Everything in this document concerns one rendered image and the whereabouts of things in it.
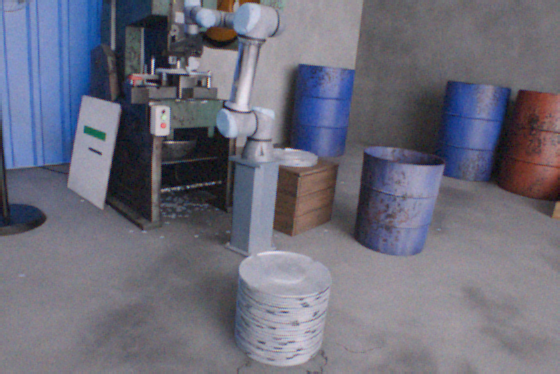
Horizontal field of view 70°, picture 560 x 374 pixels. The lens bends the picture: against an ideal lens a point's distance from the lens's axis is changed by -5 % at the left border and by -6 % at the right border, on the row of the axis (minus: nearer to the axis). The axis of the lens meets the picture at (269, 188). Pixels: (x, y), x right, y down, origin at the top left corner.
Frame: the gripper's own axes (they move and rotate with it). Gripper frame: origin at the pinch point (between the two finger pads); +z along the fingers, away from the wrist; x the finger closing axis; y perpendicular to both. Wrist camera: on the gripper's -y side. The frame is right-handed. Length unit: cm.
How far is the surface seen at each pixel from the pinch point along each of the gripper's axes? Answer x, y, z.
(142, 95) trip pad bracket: -20.1, -18.3, 6.1
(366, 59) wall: 309, 162, 82
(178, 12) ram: 23.8, -9.4, -23.0
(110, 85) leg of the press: 15, -47, 18
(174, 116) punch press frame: -9.9, -5.5, 21.2
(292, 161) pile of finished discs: -12, 58, 41
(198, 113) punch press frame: -0.1, 5.3, 23.3
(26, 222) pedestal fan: -56, -72, 61
